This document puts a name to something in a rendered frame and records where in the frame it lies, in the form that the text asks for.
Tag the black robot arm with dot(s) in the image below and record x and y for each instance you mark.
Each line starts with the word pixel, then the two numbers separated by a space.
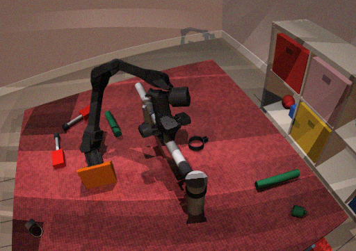
pixel 177 97

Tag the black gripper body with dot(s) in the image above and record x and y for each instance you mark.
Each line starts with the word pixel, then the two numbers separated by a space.
pixel 146 130

